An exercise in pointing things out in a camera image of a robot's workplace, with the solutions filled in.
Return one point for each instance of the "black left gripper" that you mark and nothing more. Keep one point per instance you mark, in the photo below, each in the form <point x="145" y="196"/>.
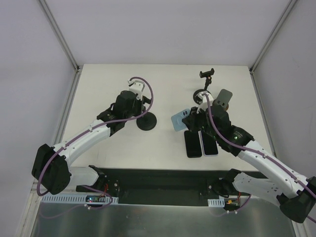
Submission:
<point x="139" y="105"/>

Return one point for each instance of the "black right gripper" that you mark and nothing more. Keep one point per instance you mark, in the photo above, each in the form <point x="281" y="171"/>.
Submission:
<point x="193" y="118"/>

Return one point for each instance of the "black round phone stand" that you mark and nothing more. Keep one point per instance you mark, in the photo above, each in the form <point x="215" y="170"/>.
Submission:
<point x="147" y="122"/>

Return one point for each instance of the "black phone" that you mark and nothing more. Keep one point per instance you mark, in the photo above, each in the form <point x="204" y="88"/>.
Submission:
<point x="192" y="143"/>

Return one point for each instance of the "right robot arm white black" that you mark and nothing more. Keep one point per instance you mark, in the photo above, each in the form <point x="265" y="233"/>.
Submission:
<point x="293" y="193"/>

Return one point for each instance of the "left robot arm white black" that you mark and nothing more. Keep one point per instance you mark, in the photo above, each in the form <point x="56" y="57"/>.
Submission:
<point x="52" y="167"/>

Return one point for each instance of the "grey stand on wooden base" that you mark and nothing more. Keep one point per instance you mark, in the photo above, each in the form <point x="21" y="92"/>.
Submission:
<point x="223" y="99"/>

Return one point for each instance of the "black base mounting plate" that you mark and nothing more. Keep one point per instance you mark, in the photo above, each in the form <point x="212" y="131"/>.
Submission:
<point x="164" y="187"/>

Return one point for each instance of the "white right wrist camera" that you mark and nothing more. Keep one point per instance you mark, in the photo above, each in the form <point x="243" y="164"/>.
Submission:
<point x="206" y="101"/>

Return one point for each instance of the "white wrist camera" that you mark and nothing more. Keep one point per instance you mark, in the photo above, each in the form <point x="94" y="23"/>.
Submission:
<point x="206" y="101"/>
<point x="136" y="86"/>

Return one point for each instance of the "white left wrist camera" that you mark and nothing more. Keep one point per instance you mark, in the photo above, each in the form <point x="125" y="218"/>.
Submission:
<point x="136" y="86"/>

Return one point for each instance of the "white cable duct right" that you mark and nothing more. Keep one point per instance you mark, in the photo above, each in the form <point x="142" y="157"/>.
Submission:
<point x="220" y="202"/>

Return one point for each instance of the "white cable duct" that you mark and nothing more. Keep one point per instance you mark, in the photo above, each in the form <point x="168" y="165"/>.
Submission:
<point x="220" y="202"/>
<point x="79" y="199"/>

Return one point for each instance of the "aluminium frame post left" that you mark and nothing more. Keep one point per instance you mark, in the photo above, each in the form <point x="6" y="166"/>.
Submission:
<point x="58" y="34"/>

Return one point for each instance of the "aluminium frame post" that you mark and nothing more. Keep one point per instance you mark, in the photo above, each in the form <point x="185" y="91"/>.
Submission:
<point x="58" y="34"/>
<point x="273" y="34"/>

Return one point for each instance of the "white cable duct left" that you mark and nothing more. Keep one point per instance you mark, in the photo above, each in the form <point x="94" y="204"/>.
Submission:
<point x="79" y="199"/>

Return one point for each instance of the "aluminium frame post right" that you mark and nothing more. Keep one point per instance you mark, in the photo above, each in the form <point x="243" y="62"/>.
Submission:
<point x="273" y="34"/>

